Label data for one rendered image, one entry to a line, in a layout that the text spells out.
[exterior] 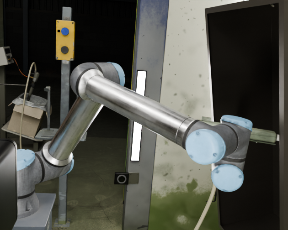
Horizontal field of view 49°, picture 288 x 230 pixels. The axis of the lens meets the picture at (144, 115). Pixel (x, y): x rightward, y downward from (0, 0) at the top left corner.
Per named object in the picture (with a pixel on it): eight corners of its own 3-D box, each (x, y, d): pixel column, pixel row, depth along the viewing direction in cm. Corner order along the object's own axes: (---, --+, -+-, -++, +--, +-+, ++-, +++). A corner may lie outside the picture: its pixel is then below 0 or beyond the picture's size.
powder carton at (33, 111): (11, 116, 384) (22, 86, 377) (46, 128, 393) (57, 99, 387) (-2, 129, 333) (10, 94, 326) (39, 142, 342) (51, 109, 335)
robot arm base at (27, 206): (-10, 218, 141) (-11, 198, 139) (3, 197, 159) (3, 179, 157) (34, 219, 143) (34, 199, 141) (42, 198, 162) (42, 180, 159)
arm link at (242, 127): (243, 124, 84) (234, 167, 87) (259, 118, 93) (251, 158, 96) (211, 115, 90) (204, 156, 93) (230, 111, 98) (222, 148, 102)
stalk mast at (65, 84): (66, 221, 256) (72, 8, 218) (65, 225, 250) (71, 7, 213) (59, 220, 255) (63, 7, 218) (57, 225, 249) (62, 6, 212)
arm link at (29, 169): (-6, 188, 148) (-8, 152, 144) (28, 178, 161) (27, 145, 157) (10, 200, 138) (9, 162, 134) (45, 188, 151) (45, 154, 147)
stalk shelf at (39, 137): (86, 131, 234) (86, 129, 234) (83, 141, 212) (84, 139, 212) (42, 129, 230) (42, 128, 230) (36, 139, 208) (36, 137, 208)
